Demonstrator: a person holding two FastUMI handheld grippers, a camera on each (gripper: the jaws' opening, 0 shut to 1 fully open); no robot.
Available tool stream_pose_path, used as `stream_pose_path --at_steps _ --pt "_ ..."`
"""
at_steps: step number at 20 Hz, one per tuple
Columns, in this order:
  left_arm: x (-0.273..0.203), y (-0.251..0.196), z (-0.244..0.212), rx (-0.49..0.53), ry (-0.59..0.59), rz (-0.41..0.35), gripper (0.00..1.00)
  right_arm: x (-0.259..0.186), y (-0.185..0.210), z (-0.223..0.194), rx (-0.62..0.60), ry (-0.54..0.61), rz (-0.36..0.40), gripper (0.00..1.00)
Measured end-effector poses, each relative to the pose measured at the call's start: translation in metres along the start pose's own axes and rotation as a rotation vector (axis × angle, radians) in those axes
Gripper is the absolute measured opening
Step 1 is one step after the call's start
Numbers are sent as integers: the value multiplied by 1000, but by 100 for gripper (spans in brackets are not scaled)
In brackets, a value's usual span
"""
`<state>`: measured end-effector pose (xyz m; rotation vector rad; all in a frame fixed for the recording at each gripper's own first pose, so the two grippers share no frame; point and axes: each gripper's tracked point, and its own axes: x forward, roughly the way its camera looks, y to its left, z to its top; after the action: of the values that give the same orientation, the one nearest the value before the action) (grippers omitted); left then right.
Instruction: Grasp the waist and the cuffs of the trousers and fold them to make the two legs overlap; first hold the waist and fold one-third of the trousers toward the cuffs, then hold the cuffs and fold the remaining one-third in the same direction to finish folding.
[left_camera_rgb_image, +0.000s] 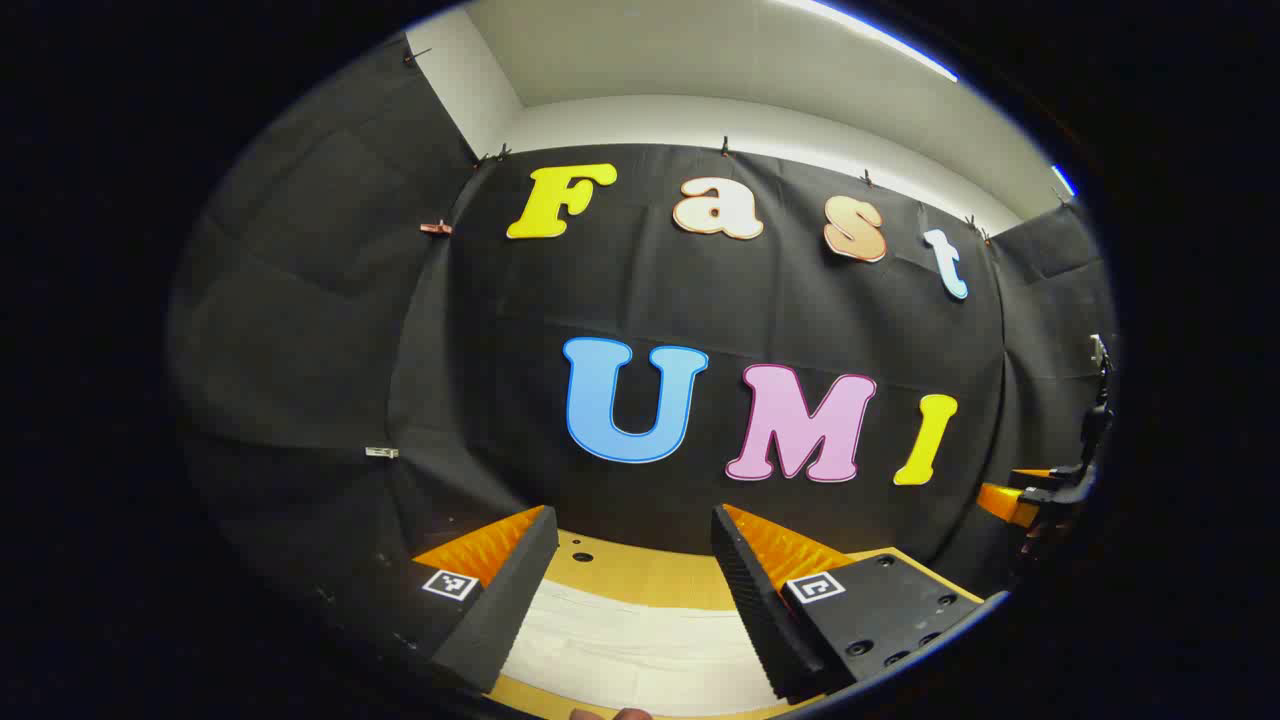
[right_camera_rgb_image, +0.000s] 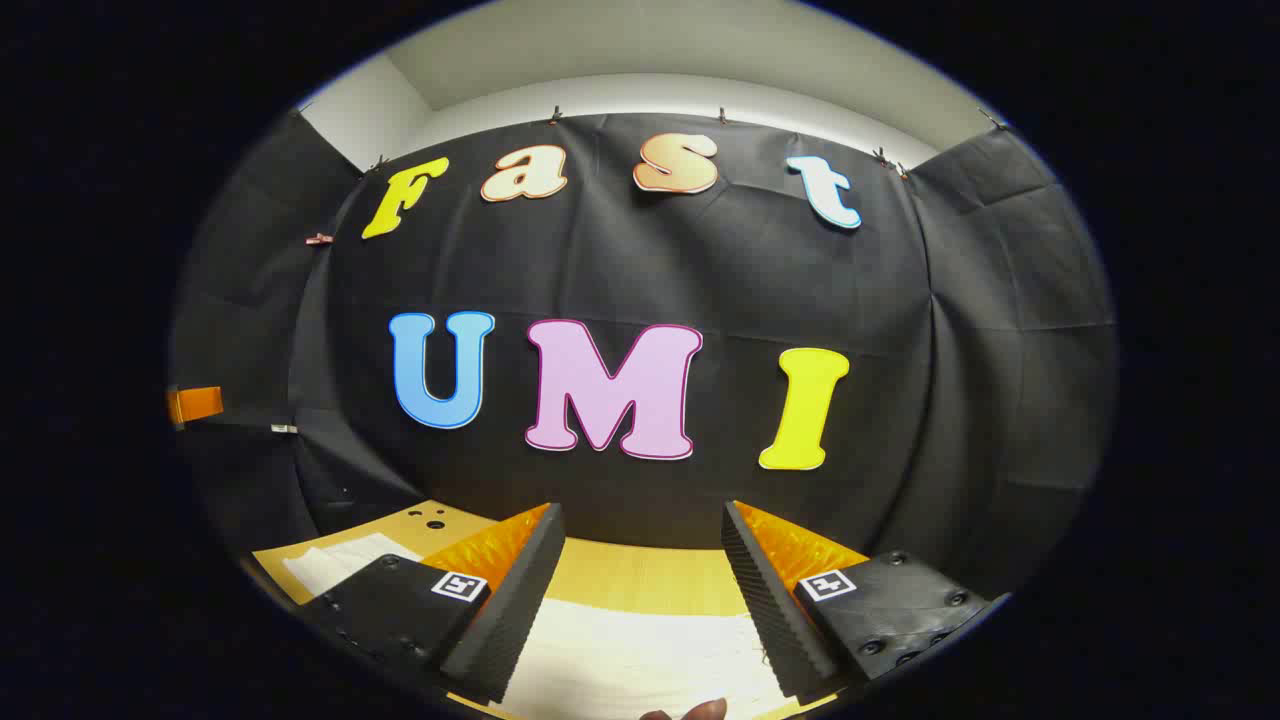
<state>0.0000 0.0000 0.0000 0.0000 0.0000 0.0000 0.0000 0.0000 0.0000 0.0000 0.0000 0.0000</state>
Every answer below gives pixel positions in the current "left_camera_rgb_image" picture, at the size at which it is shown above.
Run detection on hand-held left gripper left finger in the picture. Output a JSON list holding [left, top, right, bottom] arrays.
[[325, 505, 561, 696]]

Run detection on black backdrop cloth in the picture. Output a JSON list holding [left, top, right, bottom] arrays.
[[170, 30, 1116, 641]]

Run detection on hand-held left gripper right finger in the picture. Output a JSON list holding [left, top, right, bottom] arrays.
[[710, 503, 988, 703]]

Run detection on white jeans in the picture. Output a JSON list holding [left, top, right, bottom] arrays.
[[500, 578, 786, 716]]

